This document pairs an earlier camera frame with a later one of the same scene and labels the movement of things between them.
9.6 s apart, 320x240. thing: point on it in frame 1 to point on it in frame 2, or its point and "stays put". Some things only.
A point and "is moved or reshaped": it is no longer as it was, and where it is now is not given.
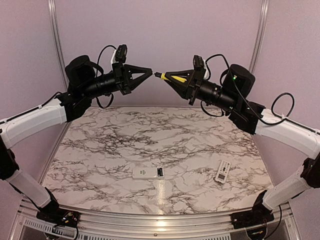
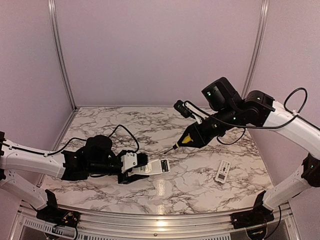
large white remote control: [148, 173] is moved or reshaped
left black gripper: [121, 80] to [133, 178]
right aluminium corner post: [262, 27] stays put
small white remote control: [223, 171] stays put
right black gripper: [189, 88] to [200, 139]
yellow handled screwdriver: [162, 76] to [186, 140]
